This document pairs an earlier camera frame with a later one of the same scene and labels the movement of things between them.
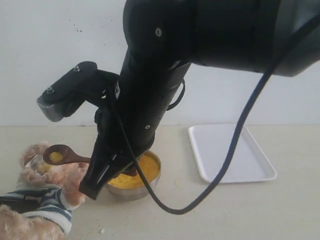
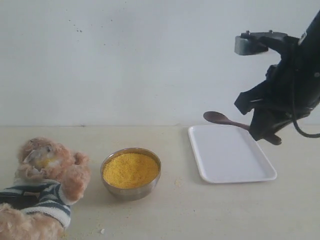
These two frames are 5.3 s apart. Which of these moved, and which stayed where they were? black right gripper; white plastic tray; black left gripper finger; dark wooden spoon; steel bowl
Moved: dark wooden spoon; black left gripper finger; black right gripper
Stayed: steel bowl; white plastic tray
